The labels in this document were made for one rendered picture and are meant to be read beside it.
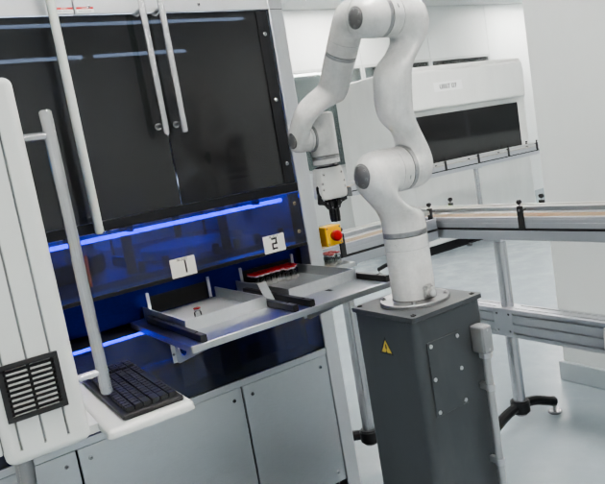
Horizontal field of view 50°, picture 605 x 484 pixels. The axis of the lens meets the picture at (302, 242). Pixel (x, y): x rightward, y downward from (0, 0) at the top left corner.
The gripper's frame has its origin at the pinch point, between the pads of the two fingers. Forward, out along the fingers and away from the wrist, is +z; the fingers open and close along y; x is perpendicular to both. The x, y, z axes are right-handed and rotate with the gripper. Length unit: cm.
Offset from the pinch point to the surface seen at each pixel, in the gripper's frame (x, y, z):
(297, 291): -1.9, 17.1, 20.2
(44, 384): 27, 97, 16
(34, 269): 27, 94, -7
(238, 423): -28, 32, 64
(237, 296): -19.7, 28.4, 20.5
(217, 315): -2.1, 44.2, 20.0
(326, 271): -17.5, -5.5, 20.5
